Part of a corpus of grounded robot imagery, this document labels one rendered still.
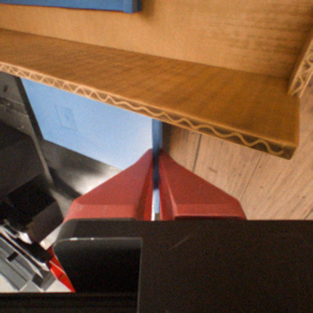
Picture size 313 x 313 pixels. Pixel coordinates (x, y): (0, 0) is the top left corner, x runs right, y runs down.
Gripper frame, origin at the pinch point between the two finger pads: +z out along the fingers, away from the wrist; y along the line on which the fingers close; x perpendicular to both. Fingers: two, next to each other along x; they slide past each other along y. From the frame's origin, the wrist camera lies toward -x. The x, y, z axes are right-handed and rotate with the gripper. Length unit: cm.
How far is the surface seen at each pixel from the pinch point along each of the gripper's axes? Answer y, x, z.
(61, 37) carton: 7.3, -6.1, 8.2
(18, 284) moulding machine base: 275, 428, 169
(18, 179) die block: 19.5, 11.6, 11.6
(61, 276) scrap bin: 22.0, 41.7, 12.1
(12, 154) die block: 18.9, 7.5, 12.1
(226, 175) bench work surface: -5.3, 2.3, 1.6
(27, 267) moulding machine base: 272, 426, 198
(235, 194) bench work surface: -6.1, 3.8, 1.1
